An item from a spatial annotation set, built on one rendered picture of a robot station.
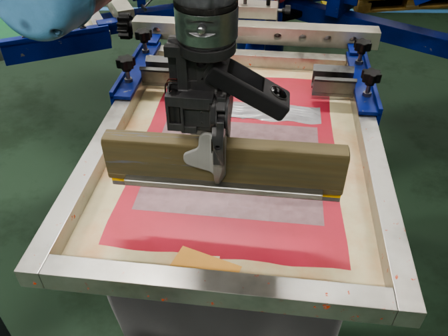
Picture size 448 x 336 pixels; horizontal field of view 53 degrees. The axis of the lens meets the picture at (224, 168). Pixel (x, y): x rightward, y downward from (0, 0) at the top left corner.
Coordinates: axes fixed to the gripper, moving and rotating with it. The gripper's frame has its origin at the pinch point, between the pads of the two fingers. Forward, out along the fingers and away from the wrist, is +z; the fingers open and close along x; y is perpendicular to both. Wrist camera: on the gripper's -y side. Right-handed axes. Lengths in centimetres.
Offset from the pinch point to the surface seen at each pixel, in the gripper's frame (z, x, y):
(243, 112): 13.2, -36.4, -0.1
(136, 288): 11.4, 14.7, 10.9
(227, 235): 13.9, 0.8, -0.7
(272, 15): 4, -72, -5
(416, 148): 109, -162, -90
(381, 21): 16, -106, -42
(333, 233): 13.9, -1.8, -18.4
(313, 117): 13.5, -36.9, -16.2
